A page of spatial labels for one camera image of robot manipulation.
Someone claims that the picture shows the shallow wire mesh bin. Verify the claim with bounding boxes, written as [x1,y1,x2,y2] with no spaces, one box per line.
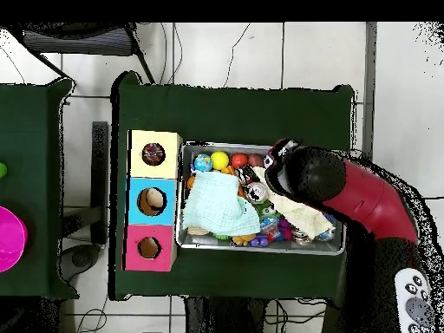
[174,140,348,257]

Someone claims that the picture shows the black upright panel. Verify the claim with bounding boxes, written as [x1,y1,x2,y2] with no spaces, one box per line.
[90,121,109,245]

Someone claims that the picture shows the crushed black drink can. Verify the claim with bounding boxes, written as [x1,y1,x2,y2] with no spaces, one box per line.
[236,164,259,185]

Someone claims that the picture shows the wooden box with three holes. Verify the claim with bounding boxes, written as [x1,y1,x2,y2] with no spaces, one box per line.
[122,129,184,273]

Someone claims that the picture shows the dark grey oval base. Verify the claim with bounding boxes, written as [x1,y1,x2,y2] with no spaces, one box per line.
[57,243,102,283]

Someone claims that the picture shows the colourful spotted cloth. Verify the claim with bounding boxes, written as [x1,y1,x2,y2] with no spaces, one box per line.
[141,142,167,167]

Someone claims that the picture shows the mint green waffle cloth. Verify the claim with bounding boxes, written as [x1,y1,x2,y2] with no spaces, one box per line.
[180,170,262,238]

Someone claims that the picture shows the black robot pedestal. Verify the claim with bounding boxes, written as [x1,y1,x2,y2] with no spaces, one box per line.
[183,296,270,333]

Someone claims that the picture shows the black mesh chair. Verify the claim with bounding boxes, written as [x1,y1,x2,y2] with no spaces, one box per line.
[6,22,156,85]

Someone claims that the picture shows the yellow ball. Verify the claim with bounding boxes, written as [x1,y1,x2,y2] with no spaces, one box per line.
[210,151,231,172]

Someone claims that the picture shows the cream waffle cloth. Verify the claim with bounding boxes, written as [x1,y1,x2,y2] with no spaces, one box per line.
[253,165,336,240]

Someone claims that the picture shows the pink round disc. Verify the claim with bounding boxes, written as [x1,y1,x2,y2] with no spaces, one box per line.
[0,206,29,273]

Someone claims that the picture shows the orange ball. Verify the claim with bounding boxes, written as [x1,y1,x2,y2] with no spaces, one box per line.
[231,152,250,170]

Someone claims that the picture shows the dark green side tablecloth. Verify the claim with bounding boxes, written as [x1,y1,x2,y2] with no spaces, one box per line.
[0,77,80,301]

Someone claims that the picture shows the globe print ball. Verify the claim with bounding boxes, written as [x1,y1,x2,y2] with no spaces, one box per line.
[193,153,214,173]

